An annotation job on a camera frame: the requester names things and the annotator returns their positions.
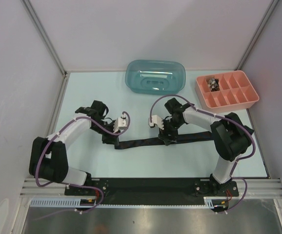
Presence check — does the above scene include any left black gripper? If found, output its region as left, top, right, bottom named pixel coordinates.
left=90, top=120, right=121, bottom=146

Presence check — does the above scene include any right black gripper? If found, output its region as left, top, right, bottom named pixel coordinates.
left=158, top=117, right=183, bottom=146

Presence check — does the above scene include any dark striped necktie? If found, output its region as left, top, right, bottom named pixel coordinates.
left=114, top=131, right=213, bottom=150

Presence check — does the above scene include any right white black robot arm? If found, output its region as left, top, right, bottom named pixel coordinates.
left=151, top=98, right=256, bottom=195

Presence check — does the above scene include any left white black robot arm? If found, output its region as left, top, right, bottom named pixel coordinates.
left=29, top=100, right=121, bottom=195

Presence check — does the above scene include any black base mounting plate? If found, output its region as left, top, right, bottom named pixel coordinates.
left=65, top=177, right=239, bottom=212

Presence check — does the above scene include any teal transparent plastic tub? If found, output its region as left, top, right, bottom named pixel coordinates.
left=125, top=59, right=186, bottom=95

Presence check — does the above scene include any rolled tie in tray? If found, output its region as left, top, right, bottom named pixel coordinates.
left=206, top=77, right=220, bottom=92

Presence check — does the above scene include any pink compartment organizer tray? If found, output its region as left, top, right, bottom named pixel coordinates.
left=195, top=70, right=260, bottom=113

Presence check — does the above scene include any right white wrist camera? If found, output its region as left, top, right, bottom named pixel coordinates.
left=148, top=115, right=164, bottom=130

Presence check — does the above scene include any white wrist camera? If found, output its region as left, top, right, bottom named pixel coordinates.
left=113, top=117, right=128, bottom=133
left=148, top=115, right=164, bottom=130

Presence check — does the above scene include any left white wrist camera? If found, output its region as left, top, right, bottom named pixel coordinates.
left=113, top=117, right=128, bottom=133

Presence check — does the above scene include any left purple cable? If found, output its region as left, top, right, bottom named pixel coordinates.
left=35, top=111, right=131, bottom=215

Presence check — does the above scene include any white slotted cable duct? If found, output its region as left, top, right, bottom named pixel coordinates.
left=30, top=198, right=216, bottom=209

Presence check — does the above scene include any aluminium extrusion rail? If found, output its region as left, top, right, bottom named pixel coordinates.
left=20, top=178, right=282, bottom=199

